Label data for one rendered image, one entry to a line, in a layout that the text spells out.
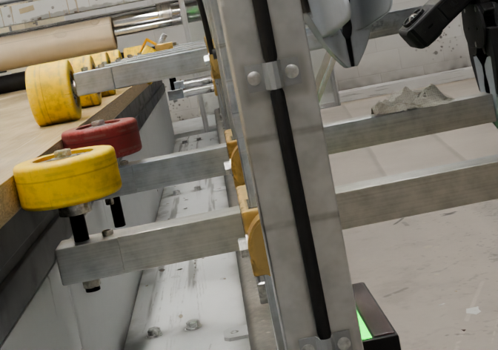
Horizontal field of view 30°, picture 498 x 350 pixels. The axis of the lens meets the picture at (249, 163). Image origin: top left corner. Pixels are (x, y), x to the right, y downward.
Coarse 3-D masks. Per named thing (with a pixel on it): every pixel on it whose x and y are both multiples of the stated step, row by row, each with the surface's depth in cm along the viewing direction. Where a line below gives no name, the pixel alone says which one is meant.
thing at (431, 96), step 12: (432, 84) 97; (396, 96) 98; (408, 96) 98; (420, 96) 97; (432, 96) 97; (444, 96) 97; (372, 108) 98; (384, 108) 97; (396, 108) 96; (408, 108) 96
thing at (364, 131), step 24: (480, 96) 98; (360, 120) 97; (384, 120) 97; (408, 120) 97; (432, 120) 98; (456, 120) 98; (480, 120) 98; (336, 144) 97; (360, 144) 98; (120, 168) 96; (144, 168) 97; (168, 168) 97; (192, 168) 97; (216, 168) 97; (120, 192) 97
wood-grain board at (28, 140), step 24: (0, 96) 317; (24, 96) 264; (120, 96) 166; (0, 120) 158; (24, 120) 144; (0, 144) 106; (24, 144) 99; (48, 144) 93; (0, 168) 79; (0, 192) 67; (0, 216) 66
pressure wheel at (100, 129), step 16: (80, 128) 99; (96, 128) 94; (112, 128) 94; (128, 128) 95; (64, 144) 96; (80, 144) 94; (96, 144) 94; (112, 144) 94; (128, 144) 95; (112, 208) 98
